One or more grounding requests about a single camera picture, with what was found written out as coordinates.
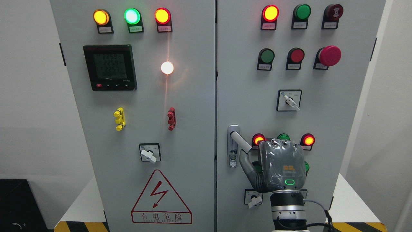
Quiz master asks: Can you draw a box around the yellow terminal connector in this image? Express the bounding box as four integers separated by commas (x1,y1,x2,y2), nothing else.
113,107,126,131

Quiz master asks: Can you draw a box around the white rotary switch left door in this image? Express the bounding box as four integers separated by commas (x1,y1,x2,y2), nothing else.
139,143,161,164

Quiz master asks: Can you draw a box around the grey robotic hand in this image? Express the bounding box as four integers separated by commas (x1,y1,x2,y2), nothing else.
239,139,306,193

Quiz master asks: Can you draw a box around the green lit indicator light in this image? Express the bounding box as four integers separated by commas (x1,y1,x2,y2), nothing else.
124,8,144,33

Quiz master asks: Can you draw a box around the black digital power meter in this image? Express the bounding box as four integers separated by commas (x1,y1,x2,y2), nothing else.
83,44,138,91

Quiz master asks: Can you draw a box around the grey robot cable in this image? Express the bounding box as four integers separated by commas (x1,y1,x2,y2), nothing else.
274,199,338,232

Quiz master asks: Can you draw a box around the red electrical danger warning sign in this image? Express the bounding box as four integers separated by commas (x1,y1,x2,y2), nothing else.
131,170,192,224

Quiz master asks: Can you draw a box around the red lit indicator lower left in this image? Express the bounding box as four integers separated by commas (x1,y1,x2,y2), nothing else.
252,133,266,151

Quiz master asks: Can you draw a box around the red lit indicator lower right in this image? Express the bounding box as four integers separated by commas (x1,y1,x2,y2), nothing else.
300,133,315,151

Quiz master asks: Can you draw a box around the red push button upper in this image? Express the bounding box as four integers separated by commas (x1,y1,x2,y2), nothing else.
286,47,305,70

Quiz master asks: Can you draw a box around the green indicator light right top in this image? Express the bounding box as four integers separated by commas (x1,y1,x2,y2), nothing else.
291,4,312,30

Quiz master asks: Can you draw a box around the white rotary switch lower right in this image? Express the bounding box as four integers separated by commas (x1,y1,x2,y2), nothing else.
244,188,263,209

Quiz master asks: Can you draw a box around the dark red buzzer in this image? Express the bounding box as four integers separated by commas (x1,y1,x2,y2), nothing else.
321,4,344,29

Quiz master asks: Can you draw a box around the green push button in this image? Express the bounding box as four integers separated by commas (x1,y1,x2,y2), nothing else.
257,48,275,71
304,161,310,175
252,160,262,173

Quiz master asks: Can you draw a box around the yellow indicator light top left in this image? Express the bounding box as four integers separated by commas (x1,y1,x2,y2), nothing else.
93,9,114,34

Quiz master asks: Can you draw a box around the white platform with hazard stripes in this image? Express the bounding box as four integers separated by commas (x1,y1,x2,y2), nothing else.
53,175,387,232

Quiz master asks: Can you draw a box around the red-yellow indicator light left door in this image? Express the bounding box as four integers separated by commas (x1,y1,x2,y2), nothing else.
154,7,173,33

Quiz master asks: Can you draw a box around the white glowing indicator light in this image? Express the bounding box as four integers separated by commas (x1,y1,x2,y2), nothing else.
160,61,174,75

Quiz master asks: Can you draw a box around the white rotary switch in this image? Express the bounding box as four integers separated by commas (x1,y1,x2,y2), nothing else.
276,90,303,111
244,188,263,209

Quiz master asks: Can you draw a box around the black box lower left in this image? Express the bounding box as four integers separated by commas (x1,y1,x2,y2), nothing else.
0,179,48,232

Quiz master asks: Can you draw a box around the green push button upper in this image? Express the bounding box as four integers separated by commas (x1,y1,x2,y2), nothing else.
257,48,275,71

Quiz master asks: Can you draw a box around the grey electrical cabinet right door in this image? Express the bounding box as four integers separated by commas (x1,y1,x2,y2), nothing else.
216,0,386,232

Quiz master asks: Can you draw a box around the green indicator lower middle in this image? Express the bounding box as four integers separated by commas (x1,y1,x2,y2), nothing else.
277,133,290,140

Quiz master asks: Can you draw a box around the black rotary knob switch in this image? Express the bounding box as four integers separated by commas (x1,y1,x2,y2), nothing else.
300,188,308,198

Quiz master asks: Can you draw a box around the grey electrical cabinet left door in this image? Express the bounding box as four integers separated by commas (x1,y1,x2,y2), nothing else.
51,0,215,232

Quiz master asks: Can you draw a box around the red-yellow indicator light right top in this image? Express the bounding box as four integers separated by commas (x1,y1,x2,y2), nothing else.
260,5,279,31

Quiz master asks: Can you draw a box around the red emergency stop mushroom button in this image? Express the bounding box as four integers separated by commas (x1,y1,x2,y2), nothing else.
313,45,342,70

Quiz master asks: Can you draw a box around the grey electrical cabinet door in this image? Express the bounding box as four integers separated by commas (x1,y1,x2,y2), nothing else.
51,0,215,232
216,0,386,232

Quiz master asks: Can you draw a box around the red terminal connector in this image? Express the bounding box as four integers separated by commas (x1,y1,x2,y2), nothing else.
167,107,176,131

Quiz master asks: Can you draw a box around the white rotary switch upper right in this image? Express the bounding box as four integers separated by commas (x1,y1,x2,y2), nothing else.
276,90,303,111

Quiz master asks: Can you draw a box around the red lit indicator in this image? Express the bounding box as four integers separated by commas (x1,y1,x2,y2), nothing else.
252,133,266,151
300,133,315,151

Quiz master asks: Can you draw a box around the silver door handle lock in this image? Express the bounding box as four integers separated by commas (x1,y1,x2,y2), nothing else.
227,125,253,168

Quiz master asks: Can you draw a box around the green push button lower left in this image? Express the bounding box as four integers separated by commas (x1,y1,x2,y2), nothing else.
252,160,262,173

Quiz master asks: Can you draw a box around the green push button lower right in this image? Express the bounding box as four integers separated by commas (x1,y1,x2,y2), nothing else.
304,161,310,175

